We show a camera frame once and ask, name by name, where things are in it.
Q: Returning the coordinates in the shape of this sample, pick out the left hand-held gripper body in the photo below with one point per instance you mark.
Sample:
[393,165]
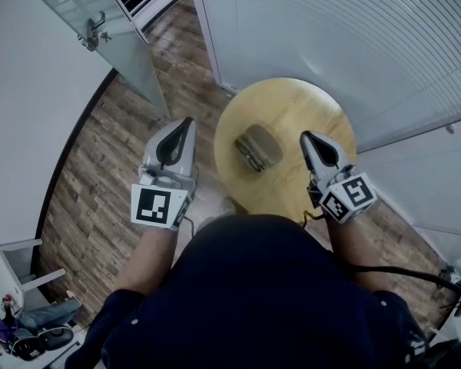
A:
[153,206]

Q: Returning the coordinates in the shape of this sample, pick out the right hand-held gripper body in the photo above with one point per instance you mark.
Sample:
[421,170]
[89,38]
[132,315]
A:
[349,194]

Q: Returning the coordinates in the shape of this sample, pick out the small tan pouch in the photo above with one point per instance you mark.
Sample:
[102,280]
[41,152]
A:
[267,144]

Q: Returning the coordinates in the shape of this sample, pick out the person's left forearm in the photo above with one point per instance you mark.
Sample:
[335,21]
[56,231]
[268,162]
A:
[146,260]

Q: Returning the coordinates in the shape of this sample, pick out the person's dark navy shirt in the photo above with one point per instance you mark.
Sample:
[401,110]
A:
[253,290]

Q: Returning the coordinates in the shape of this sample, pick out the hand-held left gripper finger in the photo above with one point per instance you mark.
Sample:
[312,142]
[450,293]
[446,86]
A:
[150,152]
[188,156]

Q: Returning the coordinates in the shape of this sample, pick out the frosted glass door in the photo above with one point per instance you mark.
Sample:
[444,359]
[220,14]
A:
[119,52]

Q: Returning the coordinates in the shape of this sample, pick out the purple bag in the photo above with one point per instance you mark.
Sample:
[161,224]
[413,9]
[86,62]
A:
[2,327]

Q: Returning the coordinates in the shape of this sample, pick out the round wooden side table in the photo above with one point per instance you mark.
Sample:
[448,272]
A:
[284,102]

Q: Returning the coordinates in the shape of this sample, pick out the small key bunch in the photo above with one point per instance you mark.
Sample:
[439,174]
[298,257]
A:
[106,36]

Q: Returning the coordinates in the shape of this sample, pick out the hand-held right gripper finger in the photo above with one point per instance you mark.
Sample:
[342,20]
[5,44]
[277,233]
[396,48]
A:
[311,160]
[343,160]

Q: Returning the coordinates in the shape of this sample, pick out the person's right forearm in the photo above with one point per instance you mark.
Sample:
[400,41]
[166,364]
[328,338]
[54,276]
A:
[349,244]

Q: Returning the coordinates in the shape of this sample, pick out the white open shelf unit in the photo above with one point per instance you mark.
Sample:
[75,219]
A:
[11,260]

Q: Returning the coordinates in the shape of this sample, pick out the round metal partition fitting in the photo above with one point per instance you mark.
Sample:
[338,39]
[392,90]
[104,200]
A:
[450,129]

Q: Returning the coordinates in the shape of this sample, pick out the black rounded headset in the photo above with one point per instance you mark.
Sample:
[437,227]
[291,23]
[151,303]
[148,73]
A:
[54,338]

